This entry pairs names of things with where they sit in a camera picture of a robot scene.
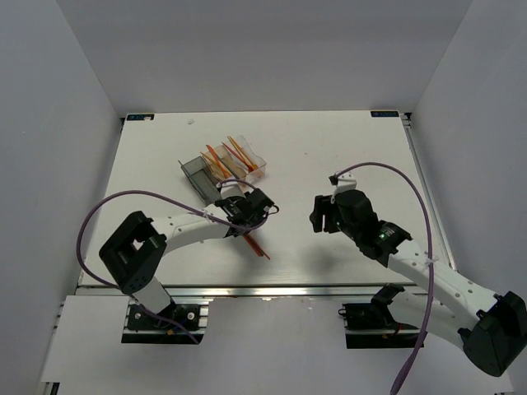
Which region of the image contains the red plastic fork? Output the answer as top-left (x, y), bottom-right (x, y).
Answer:
top-left (222, 142), bottom-right (254, 172)

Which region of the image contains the orange yellow fork bottom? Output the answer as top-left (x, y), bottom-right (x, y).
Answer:
top-left (227, 136), bottom-right (258, 171)

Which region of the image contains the red plastic knife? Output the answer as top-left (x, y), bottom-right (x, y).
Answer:
top-left (206, 144), bottom-right (238, 179)

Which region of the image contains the orange plastic fork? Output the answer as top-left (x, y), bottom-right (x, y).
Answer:
top-left (223, 137), bottom-right (258, 172)

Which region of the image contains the orange plastic knife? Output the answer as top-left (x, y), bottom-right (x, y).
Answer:
top-left (201, 152), bottom-right (233, 181)

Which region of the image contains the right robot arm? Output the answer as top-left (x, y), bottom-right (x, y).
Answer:
top-left (310, 189), bottom-right (526, 377)

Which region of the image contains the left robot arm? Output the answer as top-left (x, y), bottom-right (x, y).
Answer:
top-left (99, 188), bottom-right (275, 328)

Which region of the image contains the clear transparent container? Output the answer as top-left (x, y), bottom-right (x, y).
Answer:
top-left (223, 135), bottom-right (267, 184)

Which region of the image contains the grey transparent container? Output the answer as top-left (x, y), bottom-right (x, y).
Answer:
top-left (180, 156), bottom-right (226, 207)

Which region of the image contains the orange transparent container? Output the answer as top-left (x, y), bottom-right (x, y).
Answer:
top-left (201, 145), bottom-right (248, 181)

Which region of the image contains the left blue table label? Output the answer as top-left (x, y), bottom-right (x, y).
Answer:
top-left (125, 114), bottom-right (155, 122)

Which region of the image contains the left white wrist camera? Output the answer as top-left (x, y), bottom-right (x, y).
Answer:
top-left (218, 179), bottom-right (245, 199)

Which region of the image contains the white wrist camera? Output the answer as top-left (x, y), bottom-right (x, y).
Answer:
top-left (329, 171), bottom-right (357, 199)
top-left (218, 179), bottom-right (245, 199)

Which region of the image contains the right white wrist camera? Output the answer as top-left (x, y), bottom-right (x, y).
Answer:
top-left (329, 171), bottom-right (357, 199)

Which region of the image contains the aluminium front rail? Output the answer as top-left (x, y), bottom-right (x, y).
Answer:
top-left (76, 282), bottom-right (469, 300)

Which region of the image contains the aluminium rail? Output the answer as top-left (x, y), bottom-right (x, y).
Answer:
top-left (400, 113), bottom-right (459, 272)
top-left (76, 282), bottom-right (469, 300)

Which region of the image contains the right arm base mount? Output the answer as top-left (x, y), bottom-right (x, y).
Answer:
top-left (338, 283), bottom-right (419, 350)

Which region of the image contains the aluminium right rail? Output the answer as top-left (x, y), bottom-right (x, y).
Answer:
top-left (400, 113), bottom-right (459, 272)

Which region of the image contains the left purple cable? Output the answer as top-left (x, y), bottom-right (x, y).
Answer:
top-left (77, 179), bottom-right (268, 345)

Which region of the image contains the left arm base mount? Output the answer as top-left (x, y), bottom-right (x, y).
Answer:
top-left (121, 299), bottom-right (209, 346)

